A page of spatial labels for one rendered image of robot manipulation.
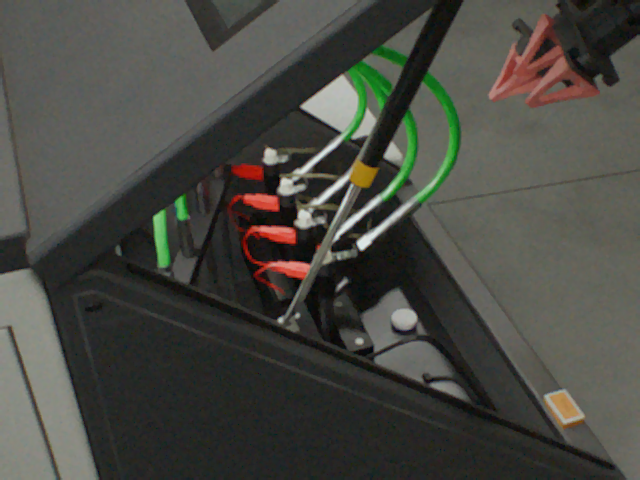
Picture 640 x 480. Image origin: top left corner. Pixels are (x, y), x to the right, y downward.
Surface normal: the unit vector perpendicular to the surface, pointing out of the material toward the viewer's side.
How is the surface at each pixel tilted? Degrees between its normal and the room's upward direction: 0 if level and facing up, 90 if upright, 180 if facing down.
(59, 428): 90
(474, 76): 0
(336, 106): 0
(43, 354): 90
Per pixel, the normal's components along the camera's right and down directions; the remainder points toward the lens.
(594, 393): -0.04, -0.78
